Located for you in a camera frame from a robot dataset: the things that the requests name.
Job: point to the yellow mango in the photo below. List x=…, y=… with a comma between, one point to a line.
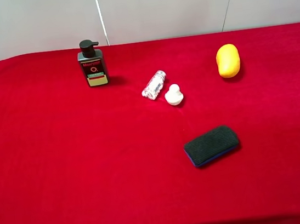
x=228, y=61

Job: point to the clear bottle of white pills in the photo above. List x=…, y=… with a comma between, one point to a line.
x=155, y=85

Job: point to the small white duck figure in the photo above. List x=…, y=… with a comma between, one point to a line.
x=174, y=96

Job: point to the black and blue eraser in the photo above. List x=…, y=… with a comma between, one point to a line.
x=211, y=145

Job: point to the black pump lotion bottle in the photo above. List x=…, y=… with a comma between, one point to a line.
x=92, y=63

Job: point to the red table cloth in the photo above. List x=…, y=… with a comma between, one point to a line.
x=73, y=154

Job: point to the white vertical pole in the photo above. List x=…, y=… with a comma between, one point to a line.
x=102, y=22

